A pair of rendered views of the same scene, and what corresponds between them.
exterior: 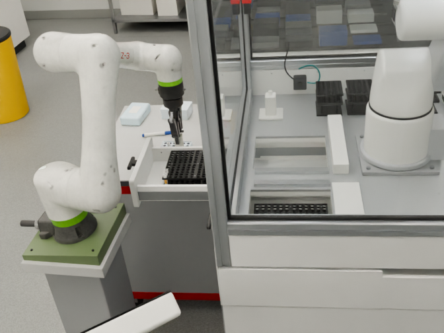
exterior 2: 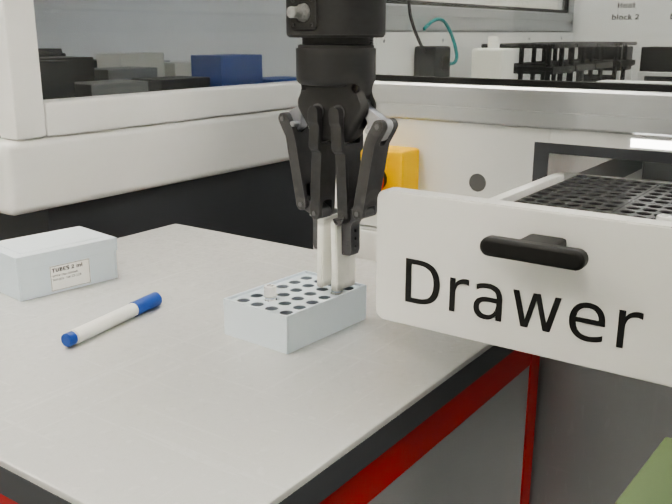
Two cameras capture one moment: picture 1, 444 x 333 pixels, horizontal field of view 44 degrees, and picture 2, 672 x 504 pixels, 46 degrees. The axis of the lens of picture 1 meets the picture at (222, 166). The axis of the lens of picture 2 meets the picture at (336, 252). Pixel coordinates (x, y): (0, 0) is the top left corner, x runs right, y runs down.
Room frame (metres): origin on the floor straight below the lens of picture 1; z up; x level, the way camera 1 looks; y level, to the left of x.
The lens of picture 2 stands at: (1.53, 0.85, 1.05)
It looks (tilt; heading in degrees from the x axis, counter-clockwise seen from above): 15 degrees down; 296
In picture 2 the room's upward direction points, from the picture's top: straight up
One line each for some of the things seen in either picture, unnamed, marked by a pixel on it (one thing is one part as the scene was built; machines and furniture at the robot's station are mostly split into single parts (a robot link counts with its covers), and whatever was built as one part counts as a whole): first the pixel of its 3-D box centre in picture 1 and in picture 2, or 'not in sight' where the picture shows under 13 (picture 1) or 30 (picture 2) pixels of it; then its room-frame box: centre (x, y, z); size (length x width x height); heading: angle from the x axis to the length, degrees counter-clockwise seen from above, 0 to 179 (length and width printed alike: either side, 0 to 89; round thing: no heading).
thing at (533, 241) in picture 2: (134, 162); (539, 248); (1.64, 0.31, 0.91); 0.07 x 0.04 x 0.01; 171
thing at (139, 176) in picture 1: (143, 170); (549, 282); (1.64, 0.28, 0.87); 0.29 x 0.02 x 0.11; 171
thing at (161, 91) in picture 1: (170, 88); (333, 10); (1.88, 0.16, 1.07); 0.12 x 0.09 x 0.06; 78
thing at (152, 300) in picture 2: (158, 133); (114, 318); (2.08, 0.26, 0.77); 0.14 x 0.02 x 0.02; 91
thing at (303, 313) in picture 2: (175, 150); (297, 308); (1.91, 0.18, 0.78); 0.12 x 0.08 x 0.04; 78
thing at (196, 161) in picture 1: (199, 171); (628, 234); (1.61, 0.08, 0.87); 0.22 x 0.18 x 0.06; 81
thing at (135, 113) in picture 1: (135, 113); not in sight; (2.25, 0.37, 0.78); 0.15 x 0.10 x 0.04; 163
